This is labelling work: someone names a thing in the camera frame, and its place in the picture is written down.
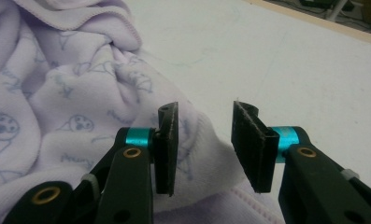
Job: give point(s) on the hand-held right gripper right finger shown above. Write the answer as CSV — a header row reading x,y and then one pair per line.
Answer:
x,y
298,186

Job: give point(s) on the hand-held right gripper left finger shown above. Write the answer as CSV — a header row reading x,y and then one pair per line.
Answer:
x,y
130,186

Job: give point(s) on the lilac printed towel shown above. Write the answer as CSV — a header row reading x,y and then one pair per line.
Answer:
x,y
64,77

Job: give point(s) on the white grid mat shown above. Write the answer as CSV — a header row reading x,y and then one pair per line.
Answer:
x,y
267,62

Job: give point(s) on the white desk frame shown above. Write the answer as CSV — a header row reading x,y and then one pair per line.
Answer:
x,y
337,9

